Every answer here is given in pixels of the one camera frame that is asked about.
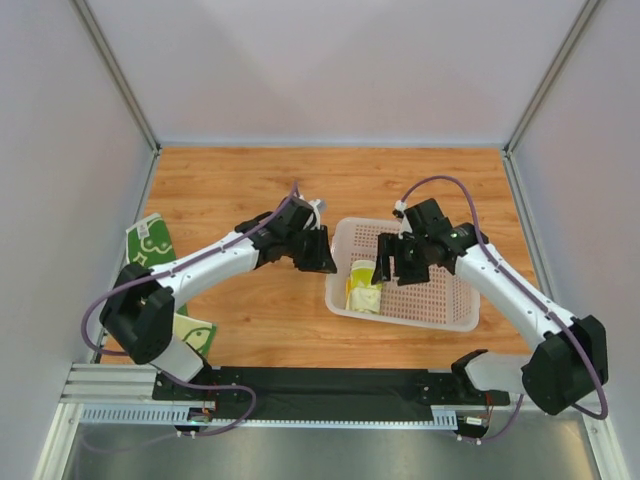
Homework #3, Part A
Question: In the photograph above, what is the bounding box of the cream yellow crocodile towel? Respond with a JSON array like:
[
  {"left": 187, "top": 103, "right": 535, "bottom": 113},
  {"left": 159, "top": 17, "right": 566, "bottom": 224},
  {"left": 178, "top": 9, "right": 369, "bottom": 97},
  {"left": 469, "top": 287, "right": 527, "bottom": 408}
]
[{"left": 346, "top": 260, "right": 382, "bottom": 314}]

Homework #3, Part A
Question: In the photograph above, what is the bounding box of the aluminium frame post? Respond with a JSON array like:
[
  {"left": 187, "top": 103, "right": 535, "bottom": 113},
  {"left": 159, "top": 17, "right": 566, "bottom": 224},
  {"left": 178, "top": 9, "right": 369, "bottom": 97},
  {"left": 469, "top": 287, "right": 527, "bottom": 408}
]
[
  {"left": 70, "top": 0, "right": 162, "bottom": 155},
  {"left": 502, "top": 0, "right": 606, "bottom": 156}
]

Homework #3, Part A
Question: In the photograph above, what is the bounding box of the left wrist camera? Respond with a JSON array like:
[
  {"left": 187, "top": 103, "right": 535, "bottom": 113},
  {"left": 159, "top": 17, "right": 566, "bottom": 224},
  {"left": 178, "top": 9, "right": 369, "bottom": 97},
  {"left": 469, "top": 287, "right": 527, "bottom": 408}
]
[{"left": 305, "top": 199, "right": 327, "bottom": 230}]

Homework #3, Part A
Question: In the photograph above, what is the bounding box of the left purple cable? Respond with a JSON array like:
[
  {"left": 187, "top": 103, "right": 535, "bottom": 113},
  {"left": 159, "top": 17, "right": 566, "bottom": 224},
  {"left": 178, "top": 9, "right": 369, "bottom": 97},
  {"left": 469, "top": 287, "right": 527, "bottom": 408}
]
[{"left": 79, "top": 180, "right": 301, "bottom": 454}]

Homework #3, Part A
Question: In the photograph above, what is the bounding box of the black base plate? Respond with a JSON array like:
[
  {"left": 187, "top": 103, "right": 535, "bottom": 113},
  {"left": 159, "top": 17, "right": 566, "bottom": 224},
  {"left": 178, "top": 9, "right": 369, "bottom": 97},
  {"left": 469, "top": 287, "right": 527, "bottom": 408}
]
[{"left": 152, "top": 365, "right": 512, "bottom": 422}]

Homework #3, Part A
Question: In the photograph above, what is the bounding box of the aluminium front rail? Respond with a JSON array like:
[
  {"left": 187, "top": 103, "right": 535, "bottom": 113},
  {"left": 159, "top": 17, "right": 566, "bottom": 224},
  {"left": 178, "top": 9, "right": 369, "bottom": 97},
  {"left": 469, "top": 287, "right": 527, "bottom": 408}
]
[{"left": 59, "top": 362, "right": 609, "bottom": 414}]

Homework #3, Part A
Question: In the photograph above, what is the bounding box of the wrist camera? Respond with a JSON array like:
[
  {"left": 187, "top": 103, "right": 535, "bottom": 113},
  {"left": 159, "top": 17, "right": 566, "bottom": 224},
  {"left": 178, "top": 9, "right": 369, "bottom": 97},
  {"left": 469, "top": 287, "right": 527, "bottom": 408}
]
[
  {"left": 392, "top": 200, "right": 412, "bottom": 238},
  {"left": 305, "top": 199, "right": 327, "bottom": 230}
]

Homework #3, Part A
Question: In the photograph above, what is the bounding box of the green patterned towel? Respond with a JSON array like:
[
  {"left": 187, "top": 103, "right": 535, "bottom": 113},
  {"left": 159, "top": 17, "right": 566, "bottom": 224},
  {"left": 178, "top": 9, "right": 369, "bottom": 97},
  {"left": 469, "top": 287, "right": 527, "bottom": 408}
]
[{"left": 125, "top": 213, "right": 217, "bottom": 357}]

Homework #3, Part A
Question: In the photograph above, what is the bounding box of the grey slotted cable duct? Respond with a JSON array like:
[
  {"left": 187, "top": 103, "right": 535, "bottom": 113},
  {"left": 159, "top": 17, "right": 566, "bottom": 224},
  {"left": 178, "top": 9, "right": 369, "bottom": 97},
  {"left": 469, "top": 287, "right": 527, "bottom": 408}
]
[{"left": 80, "top": 404, "right": 458, "bottom": 431}]

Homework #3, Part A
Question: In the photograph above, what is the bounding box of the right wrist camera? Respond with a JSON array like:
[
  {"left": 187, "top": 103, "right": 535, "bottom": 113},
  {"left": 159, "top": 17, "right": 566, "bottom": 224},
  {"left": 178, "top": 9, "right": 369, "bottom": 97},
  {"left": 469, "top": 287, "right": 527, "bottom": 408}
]
[{"left": 392, "top": 200, "right": 412, "bottom": 238}]

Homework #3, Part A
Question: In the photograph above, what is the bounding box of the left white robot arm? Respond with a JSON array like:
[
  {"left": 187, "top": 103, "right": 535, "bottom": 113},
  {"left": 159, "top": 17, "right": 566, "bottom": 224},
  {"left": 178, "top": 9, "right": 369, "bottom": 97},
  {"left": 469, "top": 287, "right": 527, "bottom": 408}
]
[{"left": 99, "top": 195, "right": 337, "bottom": 387}]

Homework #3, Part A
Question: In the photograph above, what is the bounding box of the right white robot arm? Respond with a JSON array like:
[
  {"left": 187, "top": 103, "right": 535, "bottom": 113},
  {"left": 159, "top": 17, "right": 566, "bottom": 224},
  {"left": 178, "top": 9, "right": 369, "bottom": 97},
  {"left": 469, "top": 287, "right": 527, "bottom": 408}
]
[{"left": 372, "top": 199, "right": 608, "bottom": 415}]

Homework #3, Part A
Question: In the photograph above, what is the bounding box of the left aluminium frame post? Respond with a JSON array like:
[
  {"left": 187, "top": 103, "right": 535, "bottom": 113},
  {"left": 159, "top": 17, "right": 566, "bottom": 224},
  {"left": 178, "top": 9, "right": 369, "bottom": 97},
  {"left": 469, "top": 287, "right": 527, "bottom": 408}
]
[{"left": 70, "top": 0, "right": 162, "bottom": 155}]

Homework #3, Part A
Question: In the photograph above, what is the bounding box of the white plastic basket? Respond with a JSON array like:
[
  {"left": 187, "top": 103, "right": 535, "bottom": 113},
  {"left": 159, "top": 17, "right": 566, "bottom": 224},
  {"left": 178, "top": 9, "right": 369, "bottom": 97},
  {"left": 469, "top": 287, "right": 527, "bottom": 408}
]
[{"left": 325, "top": 217, "right": 480, "bottom": 332}]

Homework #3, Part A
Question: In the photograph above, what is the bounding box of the right aluminium frame post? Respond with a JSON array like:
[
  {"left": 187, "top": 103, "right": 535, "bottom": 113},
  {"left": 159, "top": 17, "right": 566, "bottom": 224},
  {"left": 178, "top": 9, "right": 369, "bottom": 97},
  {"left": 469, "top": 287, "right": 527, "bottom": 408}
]
[{"left": 502, "top": 0, "right": 606, "bottom": 156}]

